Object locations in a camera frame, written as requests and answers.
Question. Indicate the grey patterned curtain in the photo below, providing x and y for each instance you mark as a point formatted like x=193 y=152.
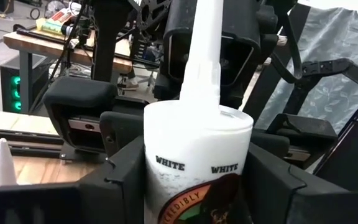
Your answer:
x=331 y=37

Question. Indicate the wooden background workbench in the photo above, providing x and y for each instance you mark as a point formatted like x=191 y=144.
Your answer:
x=57 y=49

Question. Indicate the black computer with green lights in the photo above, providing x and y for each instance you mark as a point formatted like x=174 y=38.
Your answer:
x=14 y=90

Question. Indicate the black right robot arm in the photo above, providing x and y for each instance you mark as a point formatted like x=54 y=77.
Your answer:
x=110 y=40

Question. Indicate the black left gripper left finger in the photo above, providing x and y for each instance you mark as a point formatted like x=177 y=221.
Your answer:
x=57 y=202

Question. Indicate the yellow green box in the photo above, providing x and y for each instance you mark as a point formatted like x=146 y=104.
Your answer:
x=50 y=26

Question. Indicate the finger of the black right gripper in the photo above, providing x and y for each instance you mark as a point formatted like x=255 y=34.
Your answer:
x=303 y=127
x=79 y=93

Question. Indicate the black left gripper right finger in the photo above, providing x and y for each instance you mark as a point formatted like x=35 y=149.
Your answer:
x=306 y=202

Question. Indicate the person's shoe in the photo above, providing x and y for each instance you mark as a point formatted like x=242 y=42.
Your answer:
x=130 y=84

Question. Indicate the black aluminium table frame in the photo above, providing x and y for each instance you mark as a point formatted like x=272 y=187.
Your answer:
x=20 y=146

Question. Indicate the orange white sealant tube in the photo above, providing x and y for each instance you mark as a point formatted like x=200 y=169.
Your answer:
x=197 y=140
x=5 y=165

